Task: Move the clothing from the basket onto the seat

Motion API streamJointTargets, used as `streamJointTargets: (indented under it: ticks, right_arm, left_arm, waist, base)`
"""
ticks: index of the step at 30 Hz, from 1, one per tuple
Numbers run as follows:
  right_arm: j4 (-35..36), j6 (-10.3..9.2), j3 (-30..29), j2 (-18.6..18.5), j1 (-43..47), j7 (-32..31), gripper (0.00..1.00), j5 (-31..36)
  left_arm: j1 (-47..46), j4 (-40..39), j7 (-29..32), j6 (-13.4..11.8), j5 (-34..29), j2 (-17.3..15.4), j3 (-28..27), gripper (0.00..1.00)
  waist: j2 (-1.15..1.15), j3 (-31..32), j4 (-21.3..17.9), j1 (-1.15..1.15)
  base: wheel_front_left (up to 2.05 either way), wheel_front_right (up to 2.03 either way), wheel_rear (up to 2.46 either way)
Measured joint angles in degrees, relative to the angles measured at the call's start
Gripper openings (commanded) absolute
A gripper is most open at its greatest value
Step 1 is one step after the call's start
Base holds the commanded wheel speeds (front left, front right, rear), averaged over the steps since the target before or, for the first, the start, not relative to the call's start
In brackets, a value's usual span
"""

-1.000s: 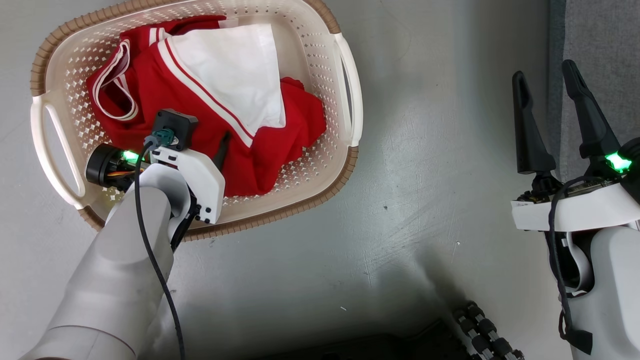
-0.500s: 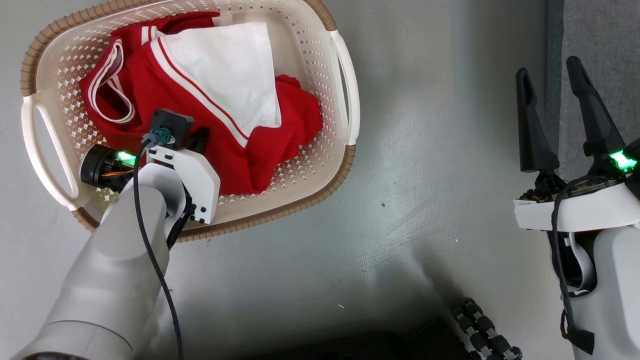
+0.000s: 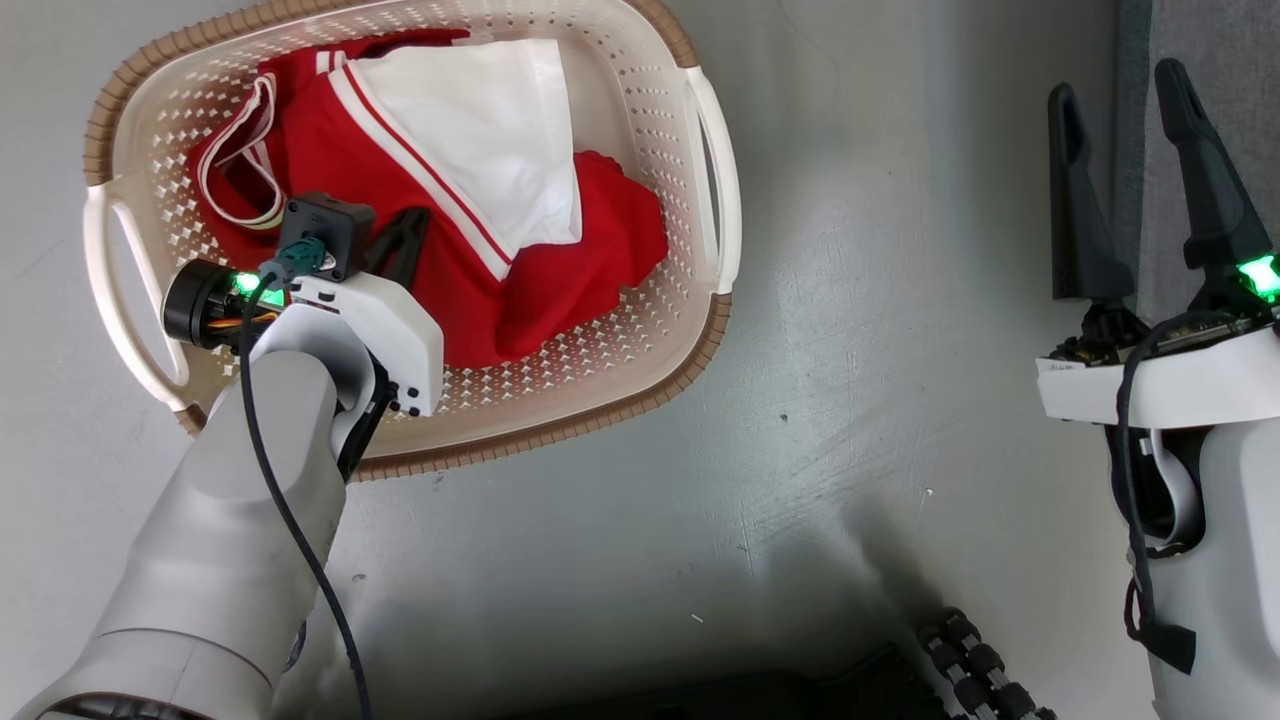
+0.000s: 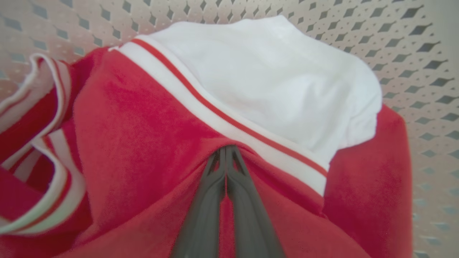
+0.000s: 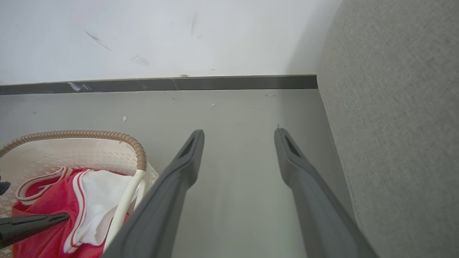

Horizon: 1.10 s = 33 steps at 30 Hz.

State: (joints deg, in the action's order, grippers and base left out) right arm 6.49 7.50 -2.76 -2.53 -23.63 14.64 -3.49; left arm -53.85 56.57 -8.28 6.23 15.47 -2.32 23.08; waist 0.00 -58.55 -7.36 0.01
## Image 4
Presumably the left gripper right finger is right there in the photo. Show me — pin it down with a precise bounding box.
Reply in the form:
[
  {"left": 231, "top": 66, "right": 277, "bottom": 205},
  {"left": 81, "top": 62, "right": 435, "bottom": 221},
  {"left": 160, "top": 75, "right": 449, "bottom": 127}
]
[{"left": 226, "top": 145, "right": 286, "bottom": 258}]

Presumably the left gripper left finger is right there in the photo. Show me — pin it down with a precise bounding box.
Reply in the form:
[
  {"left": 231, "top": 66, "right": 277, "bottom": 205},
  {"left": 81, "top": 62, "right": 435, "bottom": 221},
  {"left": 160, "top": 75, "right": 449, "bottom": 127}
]
[{"left": 171, "top": 145, "right": 227, "bottom": 258}]

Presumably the red and white jersey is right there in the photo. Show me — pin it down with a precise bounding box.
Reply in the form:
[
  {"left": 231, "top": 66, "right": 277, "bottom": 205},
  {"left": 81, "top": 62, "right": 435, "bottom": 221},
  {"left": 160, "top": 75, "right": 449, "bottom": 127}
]
[{"left": 0, "top": 14, "right": 415, "bottom": 258}]

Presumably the cream perforated laundry basket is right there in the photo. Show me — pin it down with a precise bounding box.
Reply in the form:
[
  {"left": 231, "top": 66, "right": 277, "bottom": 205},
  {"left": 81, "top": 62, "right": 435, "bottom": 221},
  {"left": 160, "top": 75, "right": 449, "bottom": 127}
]
[{"left": 0, "top": 0, "right": 459, "bottom": 258}]

